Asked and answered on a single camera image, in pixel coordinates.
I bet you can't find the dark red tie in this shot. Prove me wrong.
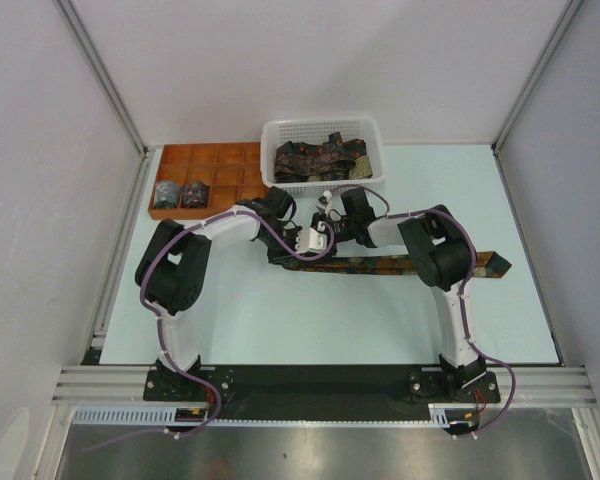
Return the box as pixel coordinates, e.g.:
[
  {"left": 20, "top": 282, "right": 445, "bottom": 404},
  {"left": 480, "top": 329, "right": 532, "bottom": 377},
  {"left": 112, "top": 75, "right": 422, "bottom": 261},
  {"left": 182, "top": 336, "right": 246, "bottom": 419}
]
[{"left": 181, "top": 180, "right": 210, "bottom": 208}]

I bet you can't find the orange green patterned tie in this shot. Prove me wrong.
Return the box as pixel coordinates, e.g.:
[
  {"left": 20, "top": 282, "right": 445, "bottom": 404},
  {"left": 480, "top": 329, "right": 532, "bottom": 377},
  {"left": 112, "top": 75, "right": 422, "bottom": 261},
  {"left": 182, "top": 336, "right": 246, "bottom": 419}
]
[{"left": 286, "top": 251, "right": 512, "bottom": 279}]

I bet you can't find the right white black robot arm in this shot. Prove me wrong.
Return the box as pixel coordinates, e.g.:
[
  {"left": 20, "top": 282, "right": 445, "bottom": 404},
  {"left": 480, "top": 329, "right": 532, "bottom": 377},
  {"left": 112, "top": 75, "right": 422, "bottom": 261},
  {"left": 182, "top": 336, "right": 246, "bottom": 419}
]
[{"left": 312, "top": 187, "right": 490, "bottom": 401}]

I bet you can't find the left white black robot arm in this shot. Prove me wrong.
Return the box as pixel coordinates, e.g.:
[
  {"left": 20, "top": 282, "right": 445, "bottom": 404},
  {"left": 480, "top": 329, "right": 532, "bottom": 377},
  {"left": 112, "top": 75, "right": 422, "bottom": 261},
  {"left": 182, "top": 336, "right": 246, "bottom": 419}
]
[{"left": 135, "top": 187, "right": 307, "bottom": 400}]

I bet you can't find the olive gold tie in basket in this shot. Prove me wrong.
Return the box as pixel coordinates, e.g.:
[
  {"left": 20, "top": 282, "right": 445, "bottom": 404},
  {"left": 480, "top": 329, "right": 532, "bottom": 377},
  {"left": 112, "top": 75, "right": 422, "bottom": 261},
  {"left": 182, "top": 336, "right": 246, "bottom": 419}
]
[{"left": 349, "top": 155, "right": 373, "bottom": 180}]

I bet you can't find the white plastic basket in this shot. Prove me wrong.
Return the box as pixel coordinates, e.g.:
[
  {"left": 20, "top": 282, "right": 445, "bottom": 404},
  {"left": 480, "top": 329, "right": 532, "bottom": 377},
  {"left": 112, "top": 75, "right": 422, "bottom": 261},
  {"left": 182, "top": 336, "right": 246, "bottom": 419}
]
[{"left": 260, "top": 116, "right": 386, "bottom": 196}]

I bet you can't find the dark patterned tie in basket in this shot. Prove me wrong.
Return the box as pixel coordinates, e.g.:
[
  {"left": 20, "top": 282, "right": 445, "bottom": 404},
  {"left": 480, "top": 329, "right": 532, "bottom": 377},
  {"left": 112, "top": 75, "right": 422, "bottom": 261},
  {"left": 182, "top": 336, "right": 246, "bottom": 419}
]
[{"left": 274, "top": 132, "right": 370, "bottom": 183}]

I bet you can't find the orange compartment tray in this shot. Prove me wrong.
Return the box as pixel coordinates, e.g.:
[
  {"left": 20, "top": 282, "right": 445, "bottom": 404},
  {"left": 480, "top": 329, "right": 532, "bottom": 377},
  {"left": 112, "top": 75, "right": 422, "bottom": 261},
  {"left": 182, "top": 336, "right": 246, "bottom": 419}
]
[{"left": 148, "top": 142, "right": 268, "bottom": 221}]

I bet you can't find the rolled grey tie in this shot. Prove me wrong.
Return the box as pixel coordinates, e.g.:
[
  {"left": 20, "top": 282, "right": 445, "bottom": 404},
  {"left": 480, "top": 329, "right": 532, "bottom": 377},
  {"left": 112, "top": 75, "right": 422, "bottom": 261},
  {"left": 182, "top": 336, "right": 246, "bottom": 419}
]
[{"left": 152, "top": 180, "right": 181, "bottom": 209}]

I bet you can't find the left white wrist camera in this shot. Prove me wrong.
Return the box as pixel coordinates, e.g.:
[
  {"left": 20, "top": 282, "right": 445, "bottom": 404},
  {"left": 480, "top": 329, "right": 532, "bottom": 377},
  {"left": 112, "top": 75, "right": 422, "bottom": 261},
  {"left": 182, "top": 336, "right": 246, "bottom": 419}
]
[{"left": 295, "top": 221, "right": 329, "bottom": 255}]

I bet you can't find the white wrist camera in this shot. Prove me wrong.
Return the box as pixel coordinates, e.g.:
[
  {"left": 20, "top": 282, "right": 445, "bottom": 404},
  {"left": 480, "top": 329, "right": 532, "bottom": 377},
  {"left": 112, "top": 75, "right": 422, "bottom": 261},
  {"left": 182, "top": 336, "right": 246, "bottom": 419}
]
[
  {"left": 316, "top": 190, "right": 333, "bottom": 215},
  {"left": 295, "top": 221, "right": 329, "bottom": 255}
]

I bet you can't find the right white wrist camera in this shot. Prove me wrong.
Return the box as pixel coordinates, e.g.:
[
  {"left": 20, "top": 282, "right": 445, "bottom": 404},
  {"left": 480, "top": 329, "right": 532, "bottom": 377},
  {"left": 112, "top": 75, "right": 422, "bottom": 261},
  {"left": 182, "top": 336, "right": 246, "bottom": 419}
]
[{"left": 316, "top": 190, "right": 333, "bottom": 215}]

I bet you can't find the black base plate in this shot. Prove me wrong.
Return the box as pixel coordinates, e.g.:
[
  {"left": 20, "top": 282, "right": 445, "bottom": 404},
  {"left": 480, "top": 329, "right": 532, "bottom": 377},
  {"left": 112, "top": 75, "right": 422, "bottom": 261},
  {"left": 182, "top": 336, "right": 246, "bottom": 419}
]
[{"left": 143, "top": 364, "right": 501, "bottom": 422}]

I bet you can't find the white slotted cable duct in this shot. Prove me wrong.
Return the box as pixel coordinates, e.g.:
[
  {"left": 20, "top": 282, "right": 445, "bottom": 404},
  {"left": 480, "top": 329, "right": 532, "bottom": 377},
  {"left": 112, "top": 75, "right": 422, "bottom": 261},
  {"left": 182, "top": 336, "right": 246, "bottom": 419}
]
[{"left": 73, "top": 405, "right": 460, "bottom": 428}]

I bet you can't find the aluminium frame rail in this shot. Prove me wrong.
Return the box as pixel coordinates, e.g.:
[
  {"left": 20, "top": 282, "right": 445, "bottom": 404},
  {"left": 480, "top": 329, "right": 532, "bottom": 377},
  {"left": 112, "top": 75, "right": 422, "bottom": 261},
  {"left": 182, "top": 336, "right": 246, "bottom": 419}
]
[{"left": 52, "top": 0, "right": 148, "bottom": 158}]

